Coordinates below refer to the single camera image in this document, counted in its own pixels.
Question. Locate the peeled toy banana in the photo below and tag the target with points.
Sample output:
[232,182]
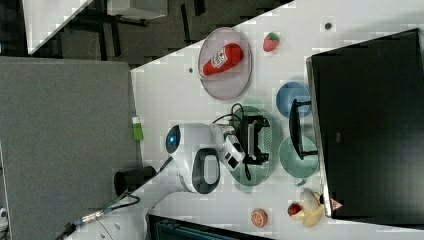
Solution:
[312,208]

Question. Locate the green bottle white cap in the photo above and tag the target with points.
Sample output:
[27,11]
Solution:
[137,129]

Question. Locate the black cylindrical container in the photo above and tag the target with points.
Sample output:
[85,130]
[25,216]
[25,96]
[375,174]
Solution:
[131,180]

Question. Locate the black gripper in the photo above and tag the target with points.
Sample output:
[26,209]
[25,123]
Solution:
[250,129]

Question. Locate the black toaster oven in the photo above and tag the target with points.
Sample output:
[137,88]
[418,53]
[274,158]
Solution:
[367,104]

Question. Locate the green mug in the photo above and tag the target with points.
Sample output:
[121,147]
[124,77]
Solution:
[299,168]

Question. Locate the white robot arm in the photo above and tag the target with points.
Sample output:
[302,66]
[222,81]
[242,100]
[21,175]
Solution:
[196,154]

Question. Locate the red ketchup bottle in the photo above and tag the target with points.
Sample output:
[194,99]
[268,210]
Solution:
[224,59]

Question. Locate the small red toy fruit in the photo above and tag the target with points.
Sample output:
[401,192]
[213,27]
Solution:
[294,209]

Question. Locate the toy orange half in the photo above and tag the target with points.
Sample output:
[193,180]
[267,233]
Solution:
[259,218]

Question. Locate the purple round plate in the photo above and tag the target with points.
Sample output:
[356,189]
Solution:
[232,82]

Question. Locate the blue cup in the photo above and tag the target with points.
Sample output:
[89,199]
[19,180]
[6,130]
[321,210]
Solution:
[288,93]

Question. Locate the red toy strawberry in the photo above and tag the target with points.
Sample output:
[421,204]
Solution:
[271,42]

